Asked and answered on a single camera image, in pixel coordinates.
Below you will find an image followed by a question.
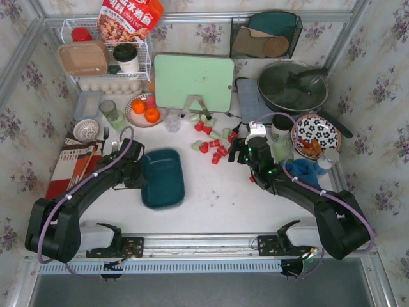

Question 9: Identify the red coffee capsule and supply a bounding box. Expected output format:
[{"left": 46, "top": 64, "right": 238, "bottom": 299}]
[
  {"left": 209, "top": 139, "right": 220, "bottom": 148},
  {"left": 217, "top": 146, "right": 228, "bottom": 157},
  {"left": 199, "top": 142, "right": 209, "bottom": 154},
  {"left": 212, "top": 152, "right": 222, "bottom": 165}
]

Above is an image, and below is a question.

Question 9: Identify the teal plastic storage basket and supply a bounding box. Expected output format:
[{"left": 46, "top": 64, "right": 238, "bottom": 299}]
[{"left": 141, "top": 148, "right": 185, "bottom": 210}]

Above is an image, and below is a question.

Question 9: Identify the clear glass tumbler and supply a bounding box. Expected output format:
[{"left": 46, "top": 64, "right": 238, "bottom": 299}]
[{"left": 164, "top": 109, "right": 181, "bottom": 133}]

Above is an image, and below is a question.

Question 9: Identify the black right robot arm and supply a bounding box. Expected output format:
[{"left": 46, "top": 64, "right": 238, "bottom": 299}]
[{"left": 228, "top": 137, "right": 374, "bottom": 260}]

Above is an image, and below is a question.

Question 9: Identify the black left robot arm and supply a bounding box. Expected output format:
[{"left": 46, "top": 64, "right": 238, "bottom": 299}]
[{"left": 25, "top": 138, "right": 145, "bottom": 264}]

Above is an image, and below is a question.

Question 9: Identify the white strainer basket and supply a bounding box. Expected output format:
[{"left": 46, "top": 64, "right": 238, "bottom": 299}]
[{"left": 73, "top": 119, "right": 100, "bottom": 143}]

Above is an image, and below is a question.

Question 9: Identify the green coffee capsule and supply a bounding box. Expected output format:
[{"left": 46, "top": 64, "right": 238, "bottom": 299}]
[{"left": 191, "top": 140, "right": 203, "bottom": 151}]

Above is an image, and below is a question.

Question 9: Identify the green glass bottle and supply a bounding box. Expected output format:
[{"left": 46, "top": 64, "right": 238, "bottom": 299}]
[{"left": 272, "top": 138, "right": 294, "bottom": 163}]

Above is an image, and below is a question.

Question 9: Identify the silver fork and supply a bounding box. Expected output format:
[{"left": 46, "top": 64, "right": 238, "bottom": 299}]
[
  {"left": 102, "top": 126, "right": 109, "bottom": 147},
  {"left": 111, "top": 141, "right": 119, "bottom": 152}
]

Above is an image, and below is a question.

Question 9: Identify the white jar black lid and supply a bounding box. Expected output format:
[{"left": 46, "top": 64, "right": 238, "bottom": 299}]
[{"left": 270, "top": 115, "right": 293, "bottom": 141}]

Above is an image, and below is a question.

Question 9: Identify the grey induction cooker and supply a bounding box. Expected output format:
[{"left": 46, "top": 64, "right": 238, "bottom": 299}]
[{"left": 235, "top": 77, "right": 272, "bottom": 125}]

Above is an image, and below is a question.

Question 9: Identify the green glass cup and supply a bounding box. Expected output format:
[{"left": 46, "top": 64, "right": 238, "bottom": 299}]
[{"left": 99, "top": 100, "right": 125, "bottom": 133}]

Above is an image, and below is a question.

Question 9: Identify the blue cloth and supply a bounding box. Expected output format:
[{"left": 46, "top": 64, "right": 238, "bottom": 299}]
[{"left": 286, "top": 159, "right": 321, "bottom": 189}]

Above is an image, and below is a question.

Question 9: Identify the striped kitchen towel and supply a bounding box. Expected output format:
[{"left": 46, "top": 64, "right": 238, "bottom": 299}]
[{"left": 45, "top": 133, "right": 104, "bottom": 200}]

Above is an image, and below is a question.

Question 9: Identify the pink bowl with oranges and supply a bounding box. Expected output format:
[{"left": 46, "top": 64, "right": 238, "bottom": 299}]
[{"left": 125, "top": 94, "right": 168, "bottom": 128}]

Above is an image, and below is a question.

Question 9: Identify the floral patterned plate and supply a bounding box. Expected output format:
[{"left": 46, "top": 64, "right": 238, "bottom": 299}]
[{"left": 291, "top": 114, "right": 341, "bottom": 160}]

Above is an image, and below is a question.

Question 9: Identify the blue jar silver lid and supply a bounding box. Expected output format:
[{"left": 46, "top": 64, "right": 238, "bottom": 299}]
[{"left": 314, "top": 148, "right": 339, "bottom": 176}]

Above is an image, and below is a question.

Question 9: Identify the black pan with glass lid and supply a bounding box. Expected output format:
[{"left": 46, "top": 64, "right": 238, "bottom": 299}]
[{"left": 257, "top": 61, "right": 353, "bottom": 138}]

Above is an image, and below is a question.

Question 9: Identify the clear container blue lid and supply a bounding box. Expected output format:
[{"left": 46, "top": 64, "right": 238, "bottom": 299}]
[{"left": 74, "top": 91, "right": 103, "bottom": 122}]

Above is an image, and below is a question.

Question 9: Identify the egg tray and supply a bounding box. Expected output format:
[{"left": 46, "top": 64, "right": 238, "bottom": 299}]
[{"left": 78, "top": 80, "right": 143, "bottom": 95}]

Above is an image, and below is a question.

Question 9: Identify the green cutting board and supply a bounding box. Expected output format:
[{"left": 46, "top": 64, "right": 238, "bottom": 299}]
[{"left": 153, "top": 54, "right": 235, "bottom": 113}]

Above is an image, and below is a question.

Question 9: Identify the white cup black lid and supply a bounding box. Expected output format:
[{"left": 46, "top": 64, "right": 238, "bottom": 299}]
[{"left": 113, "top": 43, "right": 139, "bottom": 73}]

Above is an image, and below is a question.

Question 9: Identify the black mesh organizer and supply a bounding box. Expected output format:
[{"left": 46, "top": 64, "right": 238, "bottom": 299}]
[{"left": 229, "top": 10, "right": 303, "bottom": 59}]

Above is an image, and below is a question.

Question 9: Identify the brown plastic lunch box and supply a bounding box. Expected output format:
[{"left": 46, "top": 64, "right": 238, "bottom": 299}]
[{"left": 58, "top": 40, "right": 109, "bottom": 77}]

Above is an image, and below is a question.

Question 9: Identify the red capped jar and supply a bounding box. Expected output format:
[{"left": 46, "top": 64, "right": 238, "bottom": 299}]
[{"left": 71, "top": 27, "right": 93, "bottom": 42}]

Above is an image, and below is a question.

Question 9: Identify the red snack bag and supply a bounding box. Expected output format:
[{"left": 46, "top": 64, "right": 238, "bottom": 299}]
[{"left": 96, "top": 0, "right": 164, "bottom": 43}]

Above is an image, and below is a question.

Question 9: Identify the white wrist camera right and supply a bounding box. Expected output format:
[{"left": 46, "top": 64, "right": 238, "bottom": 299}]
[{"left": 247, "top": 121, "right": 266, "bottom": 139}]

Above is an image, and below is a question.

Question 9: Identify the white wire rack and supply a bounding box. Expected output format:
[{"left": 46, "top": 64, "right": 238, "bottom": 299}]
[{"left": 56, "top": 17, "right": 153, "bottom": 84}]

